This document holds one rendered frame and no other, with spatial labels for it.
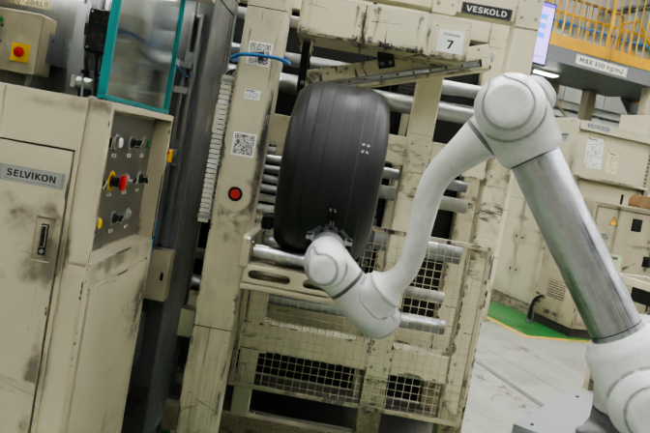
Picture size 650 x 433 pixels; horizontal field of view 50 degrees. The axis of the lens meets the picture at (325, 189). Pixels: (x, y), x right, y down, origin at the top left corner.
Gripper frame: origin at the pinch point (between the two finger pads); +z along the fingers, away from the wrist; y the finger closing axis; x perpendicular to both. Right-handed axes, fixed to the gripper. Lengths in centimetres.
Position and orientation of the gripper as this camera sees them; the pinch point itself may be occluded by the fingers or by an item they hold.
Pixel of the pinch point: (331, 228)
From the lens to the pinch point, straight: 201.5
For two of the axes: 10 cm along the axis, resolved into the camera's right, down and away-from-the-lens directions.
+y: -9.8, -1.7, 0.2
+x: -1.7, 9.7, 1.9
